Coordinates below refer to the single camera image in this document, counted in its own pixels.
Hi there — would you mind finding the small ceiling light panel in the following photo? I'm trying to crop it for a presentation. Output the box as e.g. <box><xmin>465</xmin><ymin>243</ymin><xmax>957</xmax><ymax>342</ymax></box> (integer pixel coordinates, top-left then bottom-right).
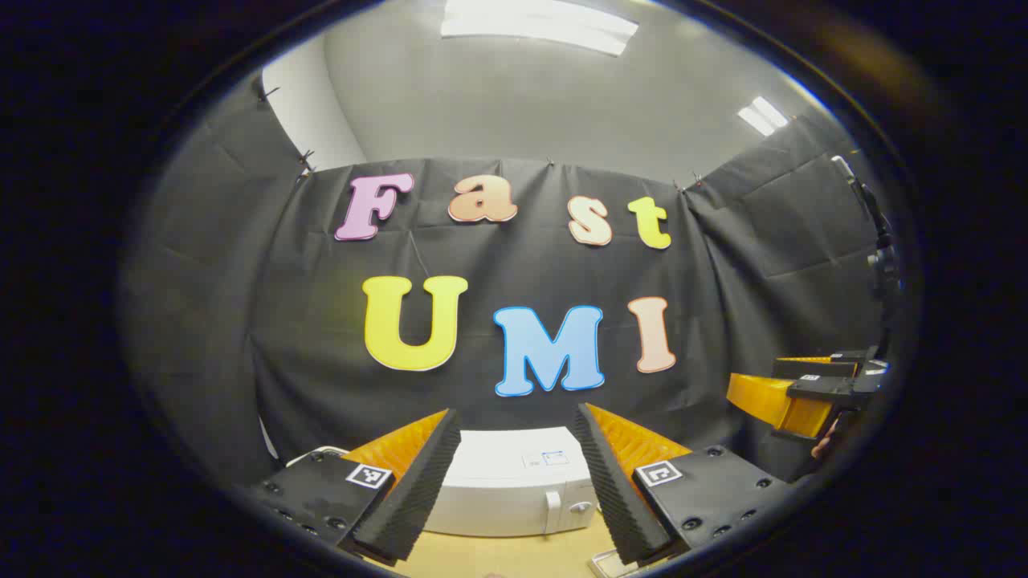
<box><xmin>737</xmin><ymin>96</ymin><xmax>789</xmax><ymax>137</ymax></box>

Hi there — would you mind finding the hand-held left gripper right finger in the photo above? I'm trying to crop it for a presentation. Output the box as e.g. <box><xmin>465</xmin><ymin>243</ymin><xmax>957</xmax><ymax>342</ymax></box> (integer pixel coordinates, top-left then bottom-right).
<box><xmin>572</xmin><ymin>403</ymin><xmax>792</xmax><ymax>567</ymax></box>

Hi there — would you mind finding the white toaster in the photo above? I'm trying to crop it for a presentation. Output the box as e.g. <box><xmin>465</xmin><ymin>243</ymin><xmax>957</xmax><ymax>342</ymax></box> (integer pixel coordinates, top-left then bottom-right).
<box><xmin>285</xmin><ymin>446</ymin><xmax>350</xmax><ymax>468</ymax></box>

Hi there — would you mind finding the white microwave oven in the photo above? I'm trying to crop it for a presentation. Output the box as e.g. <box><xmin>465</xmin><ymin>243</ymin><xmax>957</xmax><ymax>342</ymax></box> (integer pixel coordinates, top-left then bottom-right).
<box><xmin>424</xmin><ymin>427</ymin><xmax>602</xmax><ymax>539</ymax></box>

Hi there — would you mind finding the black backdrop cloth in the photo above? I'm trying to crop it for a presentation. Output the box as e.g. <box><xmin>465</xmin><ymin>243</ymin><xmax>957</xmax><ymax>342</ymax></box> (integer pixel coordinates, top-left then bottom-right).
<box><xmin>120</xmin><ymin>72</ymin><xmax>904</xmax><ymax>490</ymax></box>

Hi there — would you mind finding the small white ribbed tray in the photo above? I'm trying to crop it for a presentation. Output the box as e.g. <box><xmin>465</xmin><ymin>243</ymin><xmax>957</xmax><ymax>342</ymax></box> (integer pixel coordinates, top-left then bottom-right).
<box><xmin>589</xmin><ymin>551</ymin><xmax>643</xmax><ymax>578</ymax></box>

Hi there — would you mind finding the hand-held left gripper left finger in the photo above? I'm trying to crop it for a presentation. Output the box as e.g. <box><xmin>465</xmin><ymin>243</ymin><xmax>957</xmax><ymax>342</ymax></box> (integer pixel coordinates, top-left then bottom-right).
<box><xmin>249</xmin><ymin>408</ymin><xmax>463</xmax><ymax>567</ymax></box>

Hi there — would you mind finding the large ceiling light panel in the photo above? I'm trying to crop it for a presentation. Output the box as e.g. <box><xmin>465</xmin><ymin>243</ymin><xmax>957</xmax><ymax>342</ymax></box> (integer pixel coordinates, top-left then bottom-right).
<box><xmin>440</xmin><ymin>0</ymin><xmax>639</xmax><ymax>57</ymax></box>

